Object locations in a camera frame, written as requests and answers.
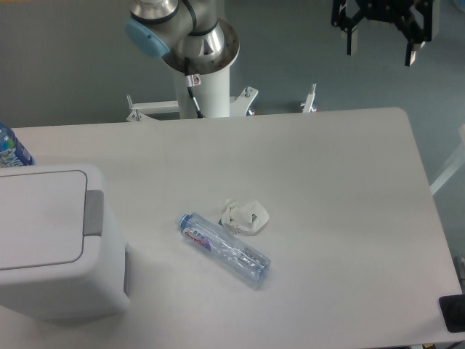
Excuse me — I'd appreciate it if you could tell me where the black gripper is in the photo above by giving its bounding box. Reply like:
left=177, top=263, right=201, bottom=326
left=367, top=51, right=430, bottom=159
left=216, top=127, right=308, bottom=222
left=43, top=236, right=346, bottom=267
left=331, top=1, right=439, bottom=66

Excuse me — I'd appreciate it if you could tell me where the white trash can grey button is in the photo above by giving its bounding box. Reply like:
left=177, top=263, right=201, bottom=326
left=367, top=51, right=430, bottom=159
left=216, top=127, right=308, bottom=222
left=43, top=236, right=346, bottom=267
left=1, top=164, right=129, bottom=321

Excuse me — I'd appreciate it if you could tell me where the crumpled white paper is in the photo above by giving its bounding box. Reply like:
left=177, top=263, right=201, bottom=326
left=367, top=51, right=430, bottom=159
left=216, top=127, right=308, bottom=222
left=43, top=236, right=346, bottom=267
left=219, top=198, right=270, bottom=236

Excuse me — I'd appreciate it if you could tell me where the clear empty plastic bottle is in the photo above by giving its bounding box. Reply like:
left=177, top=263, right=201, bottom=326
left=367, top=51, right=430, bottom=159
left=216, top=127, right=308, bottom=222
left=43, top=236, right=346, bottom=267
left=175, top=212, right=271, bottom=288

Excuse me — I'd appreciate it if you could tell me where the black device at table edge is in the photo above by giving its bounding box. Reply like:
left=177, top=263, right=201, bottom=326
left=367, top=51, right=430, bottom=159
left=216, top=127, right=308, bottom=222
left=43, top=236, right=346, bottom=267
left=439, top=294, right=464, bottom=333

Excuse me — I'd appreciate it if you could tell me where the blue labelled water bottle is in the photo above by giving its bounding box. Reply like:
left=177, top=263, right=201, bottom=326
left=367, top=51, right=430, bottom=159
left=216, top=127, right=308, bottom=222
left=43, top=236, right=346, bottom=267
left=1, top=123, right=36, bottom=167

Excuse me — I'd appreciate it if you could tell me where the white frame leg right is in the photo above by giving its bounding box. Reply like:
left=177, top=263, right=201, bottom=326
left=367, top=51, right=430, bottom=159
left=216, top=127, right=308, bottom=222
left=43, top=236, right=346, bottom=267
left=430, top=124, right=464, bottom=196

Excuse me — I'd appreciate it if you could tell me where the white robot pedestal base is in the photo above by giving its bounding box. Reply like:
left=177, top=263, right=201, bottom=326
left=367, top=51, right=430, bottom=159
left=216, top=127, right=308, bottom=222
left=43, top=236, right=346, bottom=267
left=126, top=63, right=259, bottom=122

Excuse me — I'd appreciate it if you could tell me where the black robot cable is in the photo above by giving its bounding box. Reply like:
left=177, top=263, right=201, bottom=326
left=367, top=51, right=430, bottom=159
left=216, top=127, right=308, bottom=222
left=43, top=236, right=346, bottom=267
left=183, top=57, right=205, bottom=119

